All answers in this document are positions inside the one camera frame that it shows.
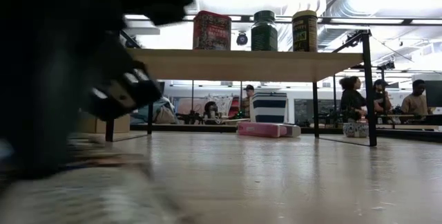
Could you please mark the red-lid spice container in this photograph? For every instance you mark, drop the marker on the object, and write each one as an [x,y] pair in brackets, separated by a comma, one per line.
[211,32]

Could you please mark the wooden shelf with black legs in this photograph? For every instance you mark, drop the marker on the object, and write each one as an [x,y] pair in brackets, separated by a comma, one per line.
[241,65]

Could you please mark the pink and white box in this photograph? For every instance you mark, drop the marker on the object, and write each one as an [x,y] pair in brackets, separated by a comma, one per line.
[262,129]

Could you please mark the green-lid spice jar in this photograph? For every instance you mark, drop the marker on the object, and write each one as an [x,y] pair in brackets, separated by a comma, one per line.
[264,32]

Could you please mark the yellow-lid spice jar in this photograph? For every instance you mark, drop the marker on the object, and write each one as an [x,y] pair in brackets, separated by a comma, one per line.
[304,32]

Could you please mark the small cardboard box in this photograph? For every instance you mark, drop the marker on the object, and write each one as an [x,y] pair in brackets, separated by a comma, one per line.
[114,125]

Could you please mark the grey cloth pile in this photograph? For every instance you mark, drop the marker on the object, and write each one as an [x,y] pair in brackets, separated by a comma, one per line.
[162,113]

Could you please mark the person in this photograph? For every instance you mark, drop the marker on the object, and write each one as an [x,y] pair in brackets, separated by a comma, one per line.
[352,99]
[416,103]
[248,101]
[381,96]

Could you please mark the navy white striped bin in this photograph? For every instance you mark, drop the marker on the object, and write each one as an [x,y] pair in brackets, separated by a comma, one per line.
[268,108]

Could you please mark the small round tin candle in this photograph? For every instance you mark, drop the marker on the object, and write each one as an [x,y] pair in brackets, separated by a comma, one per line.
[355,130]

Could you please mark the black monitor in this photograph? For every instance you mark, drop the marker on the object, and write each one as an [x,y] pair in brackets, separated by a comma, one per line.
[434,94]

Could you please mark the black metal rig frame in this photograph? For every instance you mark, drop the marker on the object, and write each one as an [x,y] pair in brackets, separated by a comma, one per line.
[193,128]

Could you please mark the black round camera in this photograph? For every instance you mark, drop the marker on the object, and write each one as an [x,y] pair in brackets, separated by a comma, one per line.
[242,39]

